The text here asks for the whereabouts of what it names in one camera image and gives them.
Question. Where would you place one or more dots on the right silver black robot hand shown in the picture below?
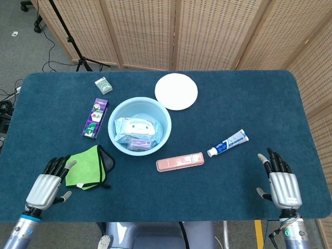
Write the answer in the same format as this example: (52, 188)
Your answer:
(285, 189)

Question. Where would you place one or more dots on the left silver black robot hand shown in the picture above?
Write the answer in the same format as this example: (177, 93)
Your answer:
(42, 190)

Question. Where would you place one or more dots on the green microfibre cloth black trim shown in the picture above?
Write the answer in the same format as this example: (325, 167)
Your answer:
(85, 168)

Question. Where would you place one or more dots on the transparent box with purple contents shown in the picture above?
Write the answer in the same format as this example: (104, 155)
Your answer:
(140, 144)

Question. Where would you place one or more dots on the wet wipes pack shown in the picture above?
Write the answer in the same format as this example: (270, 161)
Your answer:
(137, 127)

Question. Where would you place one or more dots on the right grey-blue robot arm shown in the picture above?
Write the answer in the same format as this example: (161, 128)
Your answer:
(295, 233)

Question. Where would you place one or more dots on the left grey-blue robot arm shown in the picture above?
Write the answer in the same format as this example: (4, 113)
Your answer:
(20, 230)

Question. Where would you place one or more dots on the small green white box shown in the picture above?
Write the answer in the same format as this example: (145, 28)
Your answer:
(103, 85)

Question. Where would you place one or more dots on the light blue plastic basin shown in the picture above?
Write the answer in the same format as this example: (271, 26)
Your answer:
(140, 106)

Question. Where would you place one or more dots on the blue white toothpaste tube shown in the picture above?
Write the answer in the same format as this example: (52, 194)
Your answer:
(228, 144)

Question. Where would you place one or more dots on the white table leg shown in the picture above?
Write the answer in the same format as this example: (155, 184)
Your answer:
(226, 233)

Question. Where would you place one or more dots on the purple toothpaste carton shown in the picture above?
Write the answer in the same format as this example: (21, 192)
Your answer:
(95, 118)

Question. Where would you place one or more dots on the dark blue table mat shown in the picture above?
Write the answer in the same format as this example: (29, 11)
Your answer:
(246, 103)

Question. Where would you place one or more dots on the pink toothbrush case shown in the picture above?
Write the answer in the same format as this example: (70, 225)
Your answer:
(180, 162)

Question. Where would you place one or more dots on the grey-blue robot torso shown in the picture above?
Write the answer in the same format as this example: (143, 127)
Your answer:
(155, 236)

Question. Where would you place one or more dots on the white round plate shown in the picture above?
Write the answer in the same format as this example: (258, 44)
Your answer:
(176, 92)

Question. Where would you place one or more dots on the black tripod stand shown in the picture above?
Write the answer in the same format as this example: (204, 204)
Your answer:
(70, 39)

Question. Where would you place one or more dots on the black office chair base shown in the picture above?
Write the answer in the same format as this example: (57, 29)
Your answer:
(37, 26)

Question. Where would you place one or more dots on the woven wooden folding screen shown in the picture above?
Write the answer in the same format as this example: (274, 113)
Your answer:
(142, 31)

